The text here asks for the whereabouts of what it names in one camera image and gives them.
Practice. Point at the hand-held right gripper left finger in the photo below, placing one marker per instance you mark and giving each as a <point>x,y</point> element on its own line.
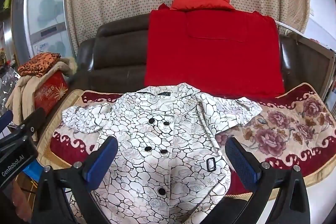
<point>103,161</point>

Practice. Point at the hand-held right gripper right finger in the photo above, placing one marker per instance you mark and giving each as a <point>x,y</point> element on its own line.
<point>241,163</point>

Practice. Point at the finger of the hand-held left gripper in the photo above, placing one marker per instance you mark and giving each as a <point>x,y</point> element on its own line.
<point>31,121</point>
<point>5,120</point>

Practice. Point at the white black patterned coat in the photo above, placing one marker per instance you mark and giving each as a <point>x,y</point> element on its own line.
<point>157,150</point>

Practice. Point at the beige jacket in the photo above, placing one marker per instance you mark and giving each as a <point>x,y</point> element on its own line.
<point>22,98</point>

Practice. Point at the silver foil sheet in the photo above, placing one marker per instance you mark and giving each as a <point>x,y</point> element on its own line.
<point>9,90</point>

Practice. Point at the red printed box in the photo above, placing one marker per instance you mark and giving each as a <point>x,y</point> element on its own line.
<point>51,92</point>

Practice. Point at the floral sofa cover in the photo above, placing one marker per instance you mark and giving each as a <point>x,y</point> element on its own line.
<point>278,121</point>

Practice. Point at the orange black patterned cloth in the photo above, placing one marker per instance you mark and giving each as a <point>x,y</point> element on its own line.
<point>39,64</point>

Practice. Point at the artificial flowers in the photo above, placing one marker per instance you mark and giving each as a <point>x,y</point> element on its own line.
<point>2,57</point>

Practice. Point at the dark brown leather sofa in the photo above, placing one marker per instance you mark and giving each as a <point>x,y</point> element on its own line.
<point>118,56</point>

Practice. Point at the silver refrigerator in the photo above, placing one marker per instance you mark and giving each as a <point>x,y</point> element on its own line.
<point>50,16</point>

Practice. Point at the red blanket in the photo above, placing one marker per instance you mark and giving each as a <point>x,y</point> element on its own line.
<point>210,56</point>

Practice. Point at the white rod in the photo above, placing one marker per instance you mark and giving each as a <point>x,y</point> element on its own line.
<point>288,27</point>

